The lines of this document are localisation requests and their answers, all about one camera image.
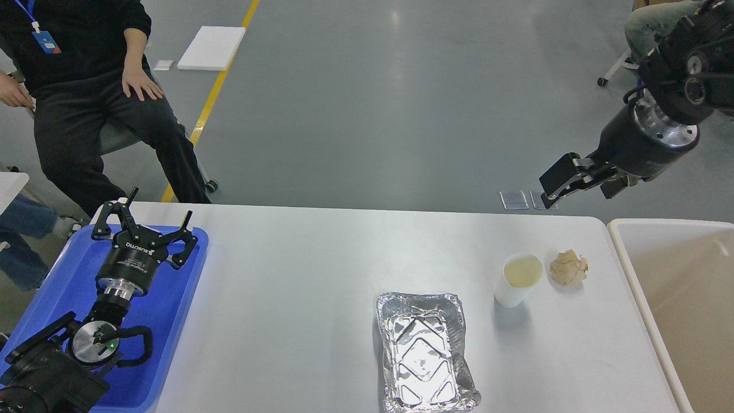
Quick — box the white rolling chair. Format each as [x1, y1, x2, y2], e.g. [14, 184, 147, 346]
[596, 49, 631, 87]

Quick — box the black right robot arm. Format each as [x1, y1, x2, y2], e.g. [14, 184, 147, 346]
[539, 1, 733, 209]

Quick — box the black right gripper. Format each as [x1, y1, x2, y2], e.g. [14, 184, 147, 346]
[539, 92, 700, 202]

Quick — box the right floor glass tile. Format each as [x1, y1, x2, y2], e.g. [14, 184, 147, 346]
[530, 190, 558, 210]

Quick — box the aluminium foil tray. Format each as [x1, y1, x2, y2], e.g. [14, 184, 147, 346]
[376, 292, 482, 412]

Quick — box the seated person in jeans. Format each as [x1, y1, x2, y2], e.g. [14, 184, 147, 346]
[622, 1, 702, 71]

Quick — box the beige plastic bin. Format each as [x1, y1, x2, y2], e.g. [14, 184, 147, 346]
[608, 219, 733, 412]

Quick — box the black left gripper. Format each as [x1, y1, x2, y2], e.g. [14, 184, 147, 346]
[90, 188, 198, 299]

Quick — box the person in blue jeans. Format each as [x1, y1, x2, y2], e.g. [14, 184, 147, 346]
[1, 194, 84, 292]

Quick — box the floor glass tile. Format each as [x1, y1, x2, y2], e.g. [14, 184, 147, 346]
[499, 190, 529, 210]
[530, 190, 558, 210]

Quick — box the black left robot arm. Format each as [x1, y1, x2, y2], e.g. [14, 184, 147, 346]
[2, 189, 198, 412]

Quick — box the small white floor card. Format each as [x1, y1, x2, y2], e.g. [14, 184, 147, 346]
[153, 60, 175, 71]

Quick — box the person in black clothes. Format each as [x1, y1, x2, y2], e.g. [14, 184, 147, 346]
[1, 1, 210, 216]

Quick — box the blue plastic tray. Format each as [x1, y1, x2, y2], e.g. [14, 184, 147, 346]
[2, 224, 209, 412]

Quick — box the left floor glass tile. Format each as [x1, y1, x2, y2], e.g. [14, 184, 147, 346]
[499, 190, 529, 210]

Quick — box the grey office chair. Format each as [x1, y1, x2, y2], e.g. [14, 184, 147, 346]
[6, 69, 219, 193]

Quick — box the crumpled brown paper ball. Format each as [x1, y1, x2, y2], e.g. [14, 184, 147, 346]
[550, 250, 589, 287]

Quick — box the white paper cup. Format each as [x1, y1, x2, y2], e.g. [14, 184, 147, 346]
[494, 253, 545, 308]

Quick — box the white side table corner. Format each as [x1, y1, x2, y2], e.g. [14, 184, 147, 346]
[0, 172, 29, 214]

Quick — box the white foam board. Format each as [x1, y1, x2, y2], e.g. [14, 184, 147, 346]
[177, 26, 247, 71]

